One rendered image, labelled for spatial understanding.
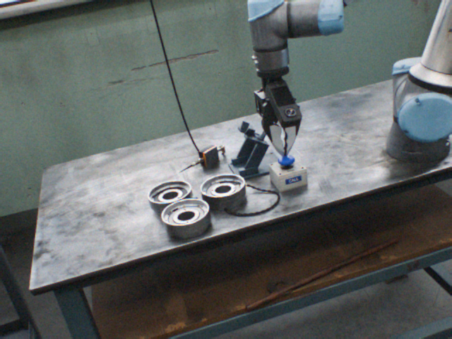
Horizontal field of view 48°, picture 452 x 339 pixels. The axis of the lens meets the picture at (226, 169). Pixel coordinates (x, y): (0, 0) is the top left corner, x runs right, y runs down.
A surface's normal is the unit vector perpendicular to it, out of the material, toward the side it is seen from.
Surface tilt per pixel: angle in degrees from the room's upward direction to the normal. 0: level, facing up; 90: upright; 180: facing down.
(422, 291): 0
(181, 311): 0
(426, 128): 97
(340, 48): 90
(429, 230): 0
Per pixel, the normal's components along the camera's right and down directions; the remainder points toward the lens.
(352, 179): -0.15, -0.88
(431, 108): -0.23, 0.59
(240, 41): 0.27, 0.41
